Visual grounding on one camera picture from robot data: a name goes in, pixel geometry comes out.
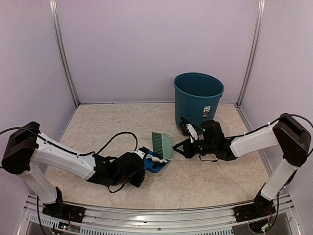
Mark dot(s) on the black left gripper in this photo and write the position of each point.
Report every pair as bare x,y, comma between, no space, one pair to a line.
138,182

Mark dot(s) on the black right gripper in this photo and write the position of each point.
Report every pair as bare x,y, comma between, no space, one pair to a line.
187,152

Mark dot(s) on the light green hand brush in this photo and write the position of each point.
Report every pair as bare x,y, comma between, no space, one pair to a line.
162,145

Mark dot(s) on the blue plastic dustpan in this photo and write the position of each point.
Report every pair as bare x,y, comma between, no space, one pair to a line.
154,167

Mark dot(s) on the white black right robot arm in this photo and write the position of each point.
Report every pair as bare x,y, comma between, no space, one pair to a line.
285,132

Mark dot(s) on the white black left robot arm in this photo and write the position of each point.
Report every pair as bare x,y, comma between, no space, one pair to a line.
27,147

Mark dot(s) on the white paper scrap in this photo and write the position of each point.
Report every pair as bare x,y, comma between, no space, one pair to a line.
155,159

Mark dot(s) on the teal plastic trash bin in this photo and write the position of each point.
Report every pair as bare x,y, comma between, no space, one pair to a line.
197,96

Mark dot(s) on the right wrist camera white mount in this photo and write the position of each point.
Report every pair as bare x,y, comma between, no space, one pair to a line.
188,129

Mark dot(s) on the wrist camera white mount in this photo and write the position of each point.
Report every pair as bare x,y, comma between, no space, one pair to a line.
142,152
188,129

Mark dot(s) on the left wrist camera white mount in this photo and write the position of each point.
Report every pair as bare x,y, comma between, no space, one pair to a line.
142,152

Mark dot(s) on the aluminium front rail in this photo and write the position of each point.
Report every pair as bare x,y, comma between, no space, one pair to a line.
98,220

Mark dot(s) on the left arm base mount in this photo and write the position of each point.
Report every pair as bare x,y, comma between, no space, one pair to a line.
64,211

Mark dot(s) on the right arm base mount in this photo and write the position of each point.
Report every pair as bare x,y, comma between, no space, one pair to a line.
260,207

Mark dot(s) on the right aluminium frame post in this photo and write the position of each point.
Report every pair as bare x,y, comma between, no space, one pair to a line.
253,51

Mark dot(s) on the aluminium frame post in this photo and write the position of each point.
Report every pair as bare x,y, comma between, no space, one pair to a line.
253,51
62,52

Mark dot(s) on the left aluminium frame post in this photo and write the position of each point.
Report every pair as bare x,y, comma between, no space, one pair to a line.
62,52

